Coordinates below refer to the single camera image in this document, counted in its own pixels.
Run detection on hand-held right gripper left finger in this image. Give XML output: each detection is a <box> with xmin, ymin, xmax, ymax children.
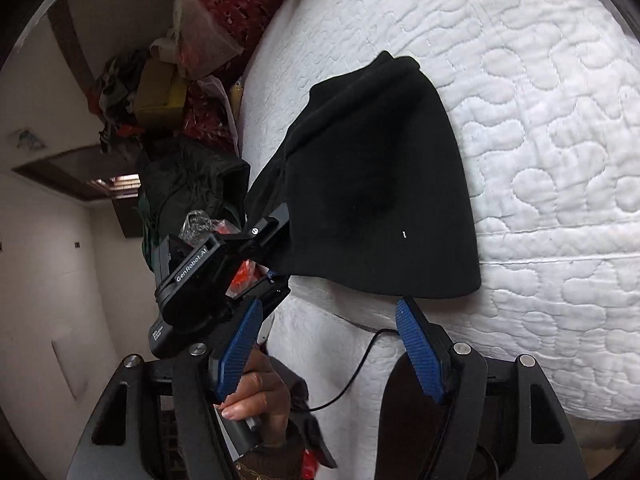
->
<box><xmin>67</xmin><ymin>297</ymin><xmax>266</xmax><ymax>480</ymax></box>

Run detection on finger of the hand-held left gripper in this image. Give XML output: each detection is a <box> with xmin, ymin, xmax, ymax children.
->
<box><xmin>235</xmin><ymin>203</ymin><xmax>292</xmax><ymax>263</ymax></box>
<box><xmin>240</xmin><ymin>272</ymin><xmax>292</xmax><ymax>332</ymax></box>

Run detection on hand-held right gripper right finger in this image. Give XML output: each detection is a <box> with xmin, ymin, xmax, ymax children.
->
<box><xmin>395</xmin><ymin>297</ymin><xmax>588</xmax><ymax>480</ymax></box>

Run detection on black pants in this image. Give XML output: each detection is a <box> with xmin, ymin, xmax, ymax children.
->
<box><xmin>245</xmin><ymin>50</ymin><xmax>483</xmax><ymax>301</ymax></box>

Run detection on person's left hand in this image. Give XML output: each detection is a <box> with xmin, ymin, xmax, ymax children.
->
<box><xmin>222</xmin><ymin>347</ymin><xmax>292</xmax><ymax>448</ymax></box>

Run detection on clear bag with orange cloth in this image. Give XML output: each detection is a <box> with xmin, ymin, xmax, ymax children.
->
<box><xmin>180</xmin><ymin>210</ymin><xmax>266</xmax><ymax>303</ymax></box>
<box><xmin>172</xmin><ymin>0</ymin><xmax>246</xmax><ymax>81</ymax></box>

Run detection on person's brown-clad knee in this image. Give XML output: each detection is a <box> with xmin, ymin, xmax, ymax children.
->
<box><xmin>376</xmin><ymin>355</ymin><xmax>453</xmax><ymax>480</ymax></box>

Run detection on dark green jacket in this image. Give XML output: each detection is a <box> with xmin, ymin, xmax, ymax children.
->
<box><xmin>137</xmin><ymin>140</ymin><xmax>251</xmax><ymax>271</ymax></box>

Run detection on yellow cardboard box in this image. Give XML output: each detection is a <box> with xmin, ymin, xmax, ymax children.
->
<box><xmin>134</xmin><ymin>59</ymin><xmax>190</xmax><ymax>128</ymax></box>

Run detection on pile of mixed clothes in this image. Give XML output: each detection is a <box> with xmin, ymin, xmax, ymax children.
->
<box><xmin>89</xmin><ymin>50</ymin><xmax>151</xmax><ymax>156</ymax></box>

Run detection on red floral blanket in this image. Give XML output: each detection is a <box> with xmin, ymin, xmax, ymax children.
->
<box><xmin>180</xmin><ymin>0</ymin><xmax>301</xmax><ymax>156</ymax></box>

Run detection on white quilted bed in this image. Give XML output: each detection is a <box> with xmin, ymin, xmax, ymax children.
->
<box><xmin>235</xmin><ymin>0</ymin><xmax>640</xmax><ymax>426</ymax></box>

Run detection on black cable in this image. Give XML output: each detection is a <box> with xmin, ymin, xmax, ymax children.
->
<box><xmin>300</xmin><ymin>328</ymin><xmax>403</xmax><ymax>413</ymax></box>

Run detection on wooden door frame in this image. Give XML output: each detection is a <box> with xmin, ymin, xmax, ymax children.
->
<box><xmin>12</xmin><ymin>145</ymin><xmax>146</xmax><ymax>238</ymax></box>

